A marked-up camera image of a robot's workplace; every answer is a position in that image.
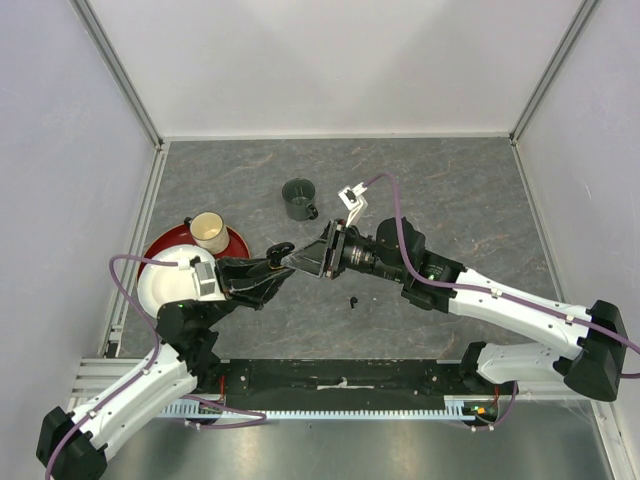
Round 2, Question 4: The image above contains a beige ceramic cup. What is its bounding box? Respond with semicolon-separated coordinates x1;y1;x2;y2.
189;212;230;254

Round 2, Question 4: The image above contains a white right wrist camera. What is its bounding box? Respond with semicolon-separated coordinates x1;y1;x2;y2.
338;182;368;227

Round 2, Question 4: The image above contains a white ceramic plate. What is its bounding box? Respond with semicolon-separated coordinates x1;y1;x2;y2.
137;244;214;318

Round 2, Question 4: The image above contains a black earbuds charging case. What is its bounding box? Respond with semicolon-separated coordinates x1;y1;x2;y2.
266;242;295;269

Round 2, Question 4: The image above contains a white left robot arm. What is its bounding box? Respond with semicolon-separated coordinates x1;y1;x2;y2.
36;255;294;479

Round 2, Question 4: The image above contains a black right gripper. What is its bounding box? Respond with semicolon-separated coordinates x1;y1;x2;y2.
281;219;405;283

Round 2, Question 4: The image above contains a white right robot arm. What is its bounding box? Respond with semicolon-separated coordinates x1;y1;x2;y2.
283;218;627;402

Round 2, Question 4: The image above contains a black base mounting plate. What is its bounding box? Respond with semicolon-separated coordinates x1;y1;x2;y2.
197;359;477;412

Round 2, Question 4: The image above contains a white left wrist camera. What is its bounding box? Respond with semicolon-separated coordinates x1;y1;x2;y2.
190;256;224;301

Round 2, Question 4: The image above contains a white slotted cable duct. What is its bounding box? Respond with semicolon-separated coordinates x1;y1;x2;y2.
158;399;498;424

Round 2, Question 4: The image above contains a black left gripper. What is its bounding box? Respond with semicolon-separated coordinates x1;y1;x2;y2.
201;254;294;330

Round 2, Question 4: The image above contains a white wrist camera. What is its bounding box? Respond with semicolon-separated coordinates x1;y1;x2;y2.
190;256;224;301
338;182;368;227

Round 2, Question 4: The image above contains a dark green mug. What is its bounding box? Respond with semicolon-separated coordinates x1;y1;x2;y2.
281;178;318;221

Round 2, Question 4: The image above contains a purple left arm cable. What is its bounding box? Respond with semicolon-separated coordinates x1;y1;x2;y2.
43;253;194;480

